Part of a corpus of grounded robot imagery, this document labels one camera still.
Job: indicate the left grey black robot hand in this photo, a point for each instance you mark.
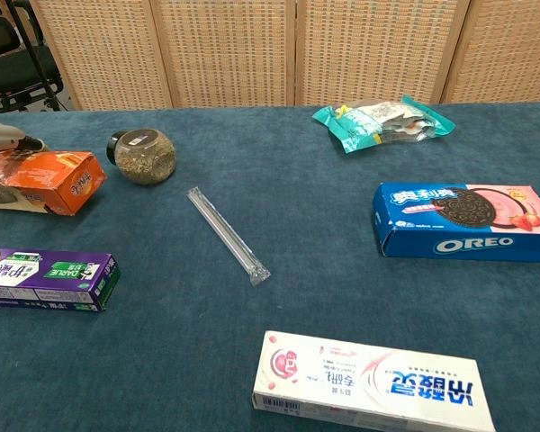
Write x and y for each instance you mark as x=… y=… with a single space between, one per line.
x=0 y=132

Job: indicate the orange snack box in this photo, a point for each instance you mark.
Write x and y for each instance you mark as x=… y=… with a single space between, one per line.
x=58 y=177

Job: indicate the purple toothpaste box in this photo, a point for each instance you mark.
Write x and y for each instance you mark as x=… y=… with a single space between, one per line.
x=49 y=279

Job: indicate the white pink toothpaste box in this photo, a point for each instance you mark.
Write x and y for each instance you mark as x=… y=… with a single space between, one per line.
x=369 y=387

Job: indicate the blue pink Oreo box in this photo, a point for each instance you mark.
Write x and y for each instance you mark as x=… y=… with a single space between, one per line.
x=459 y=225

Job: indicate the black office chair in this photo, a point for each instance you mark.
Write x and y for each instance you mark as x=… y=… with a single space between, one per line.
x=22 y=74

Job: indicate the wicker screen panel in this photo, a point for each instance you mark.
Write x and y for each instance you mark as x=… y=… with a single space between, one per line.
x=508 y=49
x=103 y=49
x=225 y=49
x=378 y=45

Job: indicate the round glass jar black lid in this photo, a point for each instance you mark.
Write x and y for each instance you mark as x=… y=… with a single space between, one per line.
x=146 y=157

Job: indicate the clear wrapped straw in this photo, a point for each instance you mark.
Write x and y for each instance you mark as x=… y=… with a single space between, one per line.
x=227 y=234

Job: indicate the blue table cloth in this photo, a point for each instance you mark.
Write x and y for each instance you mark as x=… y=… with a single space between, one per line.
x=252 y=315

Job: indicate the teal snack bag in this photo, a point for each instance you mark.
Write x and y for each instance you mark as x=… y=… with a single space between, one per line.
x=364 y=128

